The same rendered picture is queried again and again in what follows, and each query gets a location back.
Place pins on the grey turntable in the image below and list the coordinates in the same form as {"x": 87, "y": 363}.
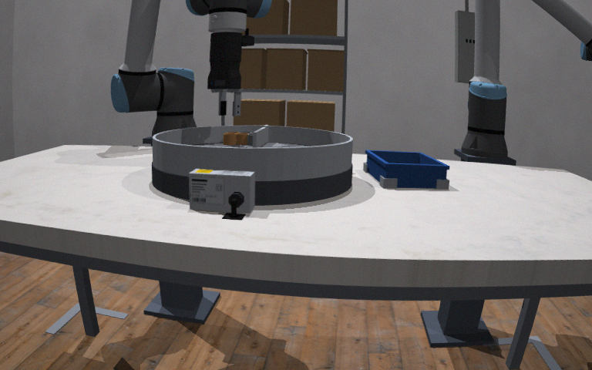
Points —
{"x": 301, "y": 158}

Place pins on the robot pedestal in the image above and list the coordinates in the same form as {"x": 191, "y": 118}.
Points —
{"x": 181, "y": 301}
{"x": 459, "y": 316}

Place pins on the blue crate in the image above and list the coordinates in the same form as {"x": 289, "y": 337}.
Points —
{"x": 408, "y": 171}

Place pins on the grey control box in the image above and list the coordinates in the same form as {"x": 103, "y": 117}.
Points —
{"x": 219, "y": 189}

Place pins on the bronze bushing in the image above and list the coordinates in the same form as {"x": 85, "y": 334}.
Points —
{"x": 244, "y": 138}
{"x": 229, "y": 138}

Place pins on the grey wall panel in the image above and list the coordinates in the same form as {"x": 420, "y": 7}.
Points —
{"x": 462, "y": 46}

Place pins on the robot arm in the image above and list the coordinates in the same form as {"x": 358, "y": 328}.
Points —
{"x": 140, "y": 35}
{"x": 487, "y": 41}

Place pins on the brown cardboard box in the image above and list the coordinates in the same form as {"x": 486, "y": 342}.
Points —
{"x": 268, "y": 18}
{"x": 325, "y": 70}
{"x": 286, "y": 69}
{"x": 314, "y": 18}
{"x": 310, "y": 115}
{"x": 260, "y": 112}
{"x": 252, "y": 69}

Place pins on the metal shelf unit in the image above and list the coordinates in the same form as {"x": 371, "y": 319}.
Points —
{"x": 296, "y": 40}

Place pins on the white table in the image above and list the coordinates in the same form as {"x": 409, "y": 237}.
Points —
{"x": 429, "y": 230}

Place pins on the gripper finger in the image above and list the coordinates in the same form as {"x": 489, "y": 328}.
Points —
{"x": 237, "y": 104}
{"x": 222, "y": 103}

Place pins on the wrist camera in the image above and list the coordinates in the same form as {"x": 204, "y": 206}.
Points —
{"x": 248, "y": 39}

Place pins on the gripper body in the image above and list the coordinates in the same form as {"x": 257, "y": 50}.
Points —
{"x": 226, "y": 61}

